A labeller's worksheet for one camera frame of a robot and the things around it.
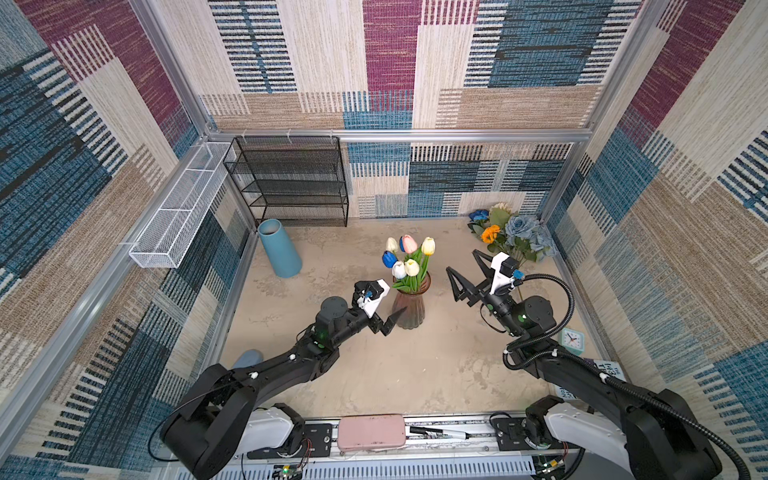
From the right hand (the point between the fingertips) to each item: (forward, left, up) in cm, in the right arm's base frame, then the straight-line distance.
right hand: (459, 262), depth 73 cm
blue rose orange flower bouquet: (+27, -22, -19) cm, 40 cm away
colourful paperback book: (-18, -42, -27) cm, 53 cm away
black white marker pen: (-31, +5, -27) cm, 42 cm away
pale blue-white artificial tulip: (-3, +15, +1) cm, 15 cm away
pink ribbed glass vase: (+2, +10, -22) cm, 24 cm away
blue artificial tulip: (0, +17, +2) cm, 17 cm away
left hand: (-2, +16, -9) cm, 19 cm away
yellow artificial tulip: (+3, +7, +2) cm, 8 cm away
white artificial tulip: (+9, +16, -3) cm, 18 cm away
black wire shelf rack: (+47, +51, -10) cm, 70 cm away
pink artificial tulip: (+5, +12, +2) cm, 13 cm away
